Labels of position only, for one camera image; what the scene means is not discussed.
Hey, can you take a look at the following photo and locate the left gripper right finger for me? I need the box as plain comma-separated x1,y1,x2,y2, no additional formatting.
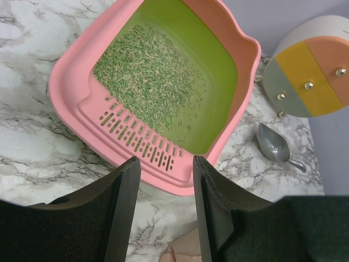
193,156,348,261

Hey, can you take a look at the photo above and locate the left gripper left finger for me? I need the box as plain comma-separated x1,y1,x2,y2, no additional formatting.
1,157,141,261

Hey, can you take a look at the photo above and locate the peach cat litter bag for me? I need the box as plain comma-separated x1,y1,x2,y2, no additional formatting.
159,228,202,262

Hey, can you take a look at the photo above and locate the grey metal scoop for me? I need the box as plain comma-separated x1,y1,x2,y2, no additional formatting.
257,123,307,173

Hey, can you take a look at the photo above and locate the pink green litter box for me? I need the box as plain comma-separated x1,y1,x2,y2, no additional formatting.
49,1,261,196

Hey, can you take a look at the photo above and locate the green cat litter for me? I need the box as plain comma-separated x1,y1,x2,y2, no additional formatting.
93,25,207,145

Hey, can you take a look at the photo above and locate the round cream drawer cabinet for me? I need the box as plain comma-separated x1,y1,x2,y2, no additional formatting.
255,15,348,118

